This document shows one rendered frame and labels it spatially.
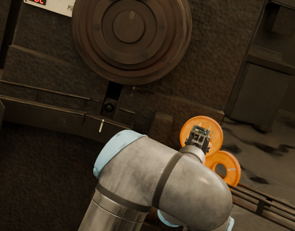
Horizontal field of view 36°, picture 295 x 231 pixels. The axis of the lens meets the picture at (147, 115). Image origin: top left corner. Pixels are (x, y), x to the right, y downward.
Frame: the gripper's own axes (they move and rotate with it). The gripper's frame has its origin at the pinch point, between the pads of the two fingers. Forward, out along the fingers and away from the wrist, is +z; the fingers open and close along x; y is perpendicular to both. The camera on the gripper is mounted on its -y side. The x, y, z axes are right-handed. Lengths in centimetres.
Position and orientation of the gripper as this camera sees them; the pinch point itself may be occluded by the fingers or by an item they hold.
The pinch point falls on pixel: (203, 132)
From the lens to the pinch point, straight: 164.4
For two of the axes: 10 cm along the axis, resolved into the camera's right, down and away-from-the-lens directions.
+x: -9.2, -3.5, 1.7
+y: 2.2, -8.3, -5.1
